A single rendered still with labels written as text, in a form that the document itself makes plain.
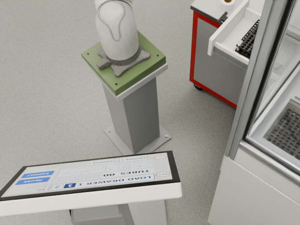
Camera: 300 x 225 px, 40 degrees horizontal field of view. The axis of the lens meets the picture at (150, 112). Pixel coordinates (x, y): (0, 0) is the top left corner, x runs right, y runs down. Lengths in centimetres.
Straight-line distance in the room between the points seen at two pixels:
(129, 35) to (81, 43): 134
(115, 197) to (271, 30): 59
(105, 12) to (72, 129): 113
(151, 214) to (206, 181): 38
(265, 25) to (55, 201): 70
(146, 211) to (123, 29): 109
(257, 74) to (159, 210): 145
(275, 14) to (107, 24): 91
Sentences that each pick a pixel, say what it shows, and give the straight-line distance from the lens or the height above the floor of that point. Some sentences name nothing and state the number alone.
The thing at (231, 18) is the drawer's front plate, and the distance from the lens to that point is 181.
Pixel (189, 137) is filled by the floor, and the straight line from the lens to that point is 251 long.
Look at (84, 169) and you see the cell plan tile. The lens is 132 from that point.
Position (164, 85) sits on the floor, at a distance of 270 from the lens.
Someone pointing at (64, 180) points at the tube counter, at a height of 111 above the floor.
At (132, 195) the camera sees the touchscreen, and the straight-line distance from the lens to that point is 113.
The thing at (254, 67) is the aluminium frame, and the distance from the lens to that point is 99.
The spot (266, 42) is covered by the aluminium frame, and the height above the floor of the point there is 157.
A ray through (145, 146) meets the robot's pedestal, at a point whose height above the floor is 2.
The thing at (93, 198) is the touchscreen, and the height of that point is 119.
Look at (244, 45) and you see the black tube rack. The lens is 180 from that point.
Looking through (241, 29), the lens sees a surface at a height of 84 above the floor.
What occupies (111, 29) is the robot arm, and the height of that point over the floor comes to 103.
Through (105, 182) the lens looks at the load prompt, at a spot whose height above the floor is 116.
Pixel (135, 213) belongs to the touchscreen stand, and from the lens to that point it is 232.
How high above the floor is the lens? 226
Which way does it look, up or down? 60 degrees down
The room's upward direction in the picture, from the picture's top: 6 degrees counter-clockwise
